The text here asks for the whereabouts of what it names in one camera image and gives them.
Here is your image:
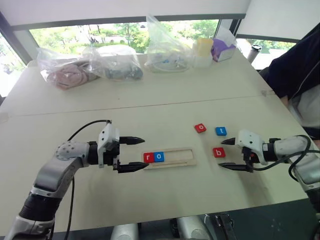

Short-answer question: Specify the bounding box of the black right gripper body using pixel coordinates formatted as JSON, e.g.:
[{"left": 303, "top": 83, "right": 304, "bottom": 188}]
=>
[{"left": 240, "top": 146, "right": 259, "bottom": 174}]

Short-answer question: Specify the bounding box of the white tumbler with black lid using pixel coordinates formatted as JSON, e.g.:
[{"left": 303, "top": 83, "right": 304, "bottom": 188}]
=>
[{"left": 247, "top": 44, "right": 263, "bottom": 64}]

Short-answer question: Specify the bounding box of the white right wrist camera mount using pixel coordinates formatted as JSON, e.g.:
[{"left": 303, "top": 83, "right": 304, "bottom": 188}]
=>
[{"left": 237, "top": 129, "right": 270, "bottom": 166}]

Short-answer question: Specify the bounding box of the large silver rounded shape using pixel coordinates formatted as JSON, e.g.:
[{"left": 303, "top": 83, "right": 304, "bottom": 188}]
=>
[{"left": 174, "top": 215, "right": 211, "bottom": 240}]

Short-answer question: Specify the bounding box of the plastic bag with pink cloth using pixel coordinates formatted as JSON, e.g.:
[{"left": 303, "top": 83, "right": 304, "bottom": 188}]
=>
[{"left": 36, "top": 46, "right": 101, "bottom": 91}]

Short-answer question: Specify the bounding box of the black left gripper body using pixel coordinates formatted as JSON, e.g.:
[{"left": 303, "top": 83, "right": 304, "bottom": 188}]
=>
[{"left": 102, "top": 136, "right": 122, "bottom": 172}]

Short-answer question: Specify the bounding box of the plastic bag with grey items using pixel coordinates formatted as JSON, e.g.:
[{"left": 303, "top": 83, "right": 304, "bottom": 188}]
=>
[{"left": 83, "top": 44, "right": 144, "bottom": 82}]

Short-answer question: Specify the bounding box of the wooden letter tray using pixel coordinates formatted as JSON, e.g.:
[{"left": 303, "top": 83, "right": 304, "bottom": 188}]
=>
[{"left": 141, "top": 148, "right": 197, "bottom": 171}]

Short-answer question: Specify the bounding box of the red letter o block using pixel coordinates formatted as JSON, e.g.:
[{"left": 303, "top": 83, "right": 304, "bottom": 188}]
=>
[{"left": 194, "top": 123, "right": 208, "bottom": 134}]

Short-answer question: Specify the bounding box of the black metal bracket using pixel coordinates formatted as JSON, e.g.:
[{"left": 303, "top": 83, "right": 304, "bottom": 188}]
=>
[{"left": 204, "top": 213, "right": 236, "bottom": 240}]

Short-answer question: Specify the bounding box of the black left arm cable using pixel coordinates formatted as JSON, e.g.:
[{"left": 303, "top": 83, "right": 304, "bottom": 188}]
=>
[{"left": 63, "top": 119, "right": 113, "bottom": 240}]

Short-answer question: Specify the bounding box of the yellow sponge block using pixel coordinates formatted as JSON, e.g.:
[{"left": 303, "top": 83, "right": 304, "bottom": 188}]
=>
[{"left": 196, "top": 37, "right": 214, "bottom": 58}]

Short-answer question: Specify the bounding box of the red letter b block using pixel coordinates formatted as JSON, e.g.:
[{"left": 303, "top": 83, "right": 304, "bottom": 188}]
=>
[{"left": 212, "top": 147, "right": 227, "bottom": 159}]

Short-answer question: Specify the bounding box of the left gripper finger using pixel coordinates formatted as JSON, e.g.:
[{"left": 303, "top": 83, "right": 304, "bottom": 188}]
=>
[
  {"left": 116, "top": 161, "right": 150, "bottom": 174},
  {"left": 119, "top": 136, "right": 146, "bottom": 147}
]

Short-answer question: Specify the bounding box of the blue letter o block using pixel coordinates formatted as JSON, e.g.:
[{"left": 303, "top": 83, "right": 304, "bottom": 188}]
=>
[{"left": 153, "top": 151, "right": 166, "bottom": 163}]

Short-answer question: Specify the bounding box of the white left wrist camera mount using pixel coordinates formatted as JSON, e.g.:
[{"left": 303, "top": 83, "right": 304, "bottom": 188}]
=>
[{"left": 97, "top": 122, "right": 121, "bottom": 169}]

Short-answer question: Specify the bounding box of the small silver rounded shape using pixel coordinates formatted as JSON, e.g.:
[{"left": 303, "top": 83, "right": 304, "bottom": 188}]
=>
[{"left": 110, "top": 222, "right": 140, "bottom": 240}]

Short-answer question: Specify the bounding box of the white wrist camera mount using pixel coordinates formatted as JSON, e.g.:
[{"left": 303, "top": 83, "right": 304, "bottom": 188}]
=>
[
  {"left": 237, "top": 129, "right": 270, "bottom": 166},
  {"left": 97, "top": 122, "right": 121, "bottom": 169}
]

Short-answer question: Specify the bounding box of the tall clear plastic bag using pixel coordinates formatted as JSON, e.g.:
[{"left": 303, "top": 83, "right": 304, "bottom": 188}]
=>
[{"left": 144, "top": 14, "right": 195, "bottom": 74}]

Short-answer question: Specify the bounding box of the clear plastic container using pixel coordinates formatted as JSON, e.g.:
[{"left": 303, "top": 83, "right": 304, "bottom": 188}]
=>
[{"left": 191, "top": 41, "right": 214, "bottom": 69}]

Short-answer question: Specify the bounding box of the person in dark jacket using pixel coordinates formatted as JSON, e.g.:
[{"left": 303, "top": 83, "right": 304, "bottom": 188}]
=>
[{"left": 258, "top": 26, "right": 320, "bottom": 141}]

